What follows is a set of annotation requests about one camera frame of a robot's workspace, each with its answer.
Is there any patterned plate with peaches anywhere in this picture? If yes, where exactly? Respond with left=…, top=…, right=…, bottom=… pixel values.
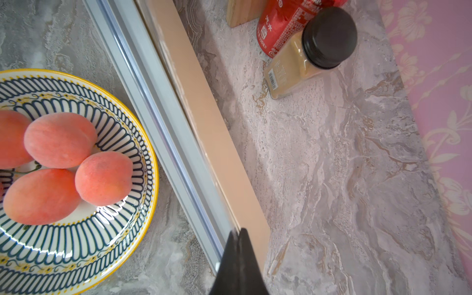
left=1, top=69, right=159, bottom=295

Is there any red soda can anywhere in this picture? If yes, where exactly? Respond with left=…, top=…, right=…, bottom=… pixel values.
left=256, top=0, right=347, bottom=58

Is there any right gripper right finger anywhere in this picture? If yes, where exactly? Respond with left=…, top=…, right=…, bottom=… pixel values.
left=238, top=228, right=269, bottom=295

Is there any wooden two-tier shelf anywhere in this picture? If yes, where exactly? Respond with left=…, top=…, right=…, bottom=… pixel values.
left=226, top=0, right=267, bottom=28

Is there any peach fruit pile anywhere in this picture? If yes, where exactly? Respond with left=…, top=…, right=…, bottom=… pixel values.
left=1, top=110, right=133, bottom=225

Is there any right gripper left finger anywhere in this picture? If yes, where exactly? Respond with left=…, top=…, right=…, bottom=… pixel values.
left=209, top=231, right=240, bottom=295

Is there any small brown spice jar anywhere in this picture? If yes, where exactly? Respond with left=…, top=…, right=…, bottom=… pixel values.
left=264, top=7, right=358, bottom=99

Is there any beige plastic wrap dispenser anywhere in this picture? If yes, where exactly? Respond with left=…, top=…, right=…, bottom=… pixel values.
left=85, top=1, right=270, bottom=270

